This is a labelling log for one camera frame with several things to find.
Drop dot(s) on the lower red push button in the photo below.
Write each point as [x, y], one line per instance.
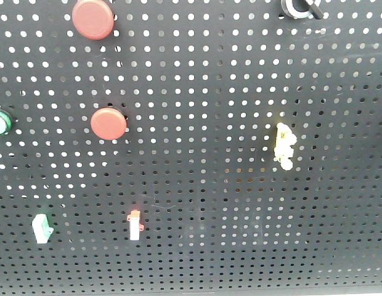
[108, 123]

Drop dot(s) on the red push button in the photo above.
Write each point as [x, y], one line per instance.
[108, 123]
[93, 19]

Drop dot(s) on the upper red push button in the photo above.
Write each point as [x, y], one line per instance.
[93, 19]

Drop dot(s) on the green push button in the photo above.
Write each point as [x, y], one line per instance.
[6, 122]

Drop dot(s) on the black perforated pegboard panel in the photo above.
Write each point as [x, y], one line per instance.
[202, 85]

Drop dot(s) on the yellow toggle switch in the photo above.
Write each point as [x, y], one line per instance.
[283, 150]

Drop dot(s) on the red-lit white rocker switch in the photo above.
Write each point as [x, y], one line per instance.
[135, 225]

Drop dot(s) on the green-lit white rocker switch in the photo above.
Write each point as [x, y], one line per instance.
[41, 228]

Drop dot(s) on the black rotary selector switch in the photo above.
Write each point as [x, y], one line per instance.
[302, 9]

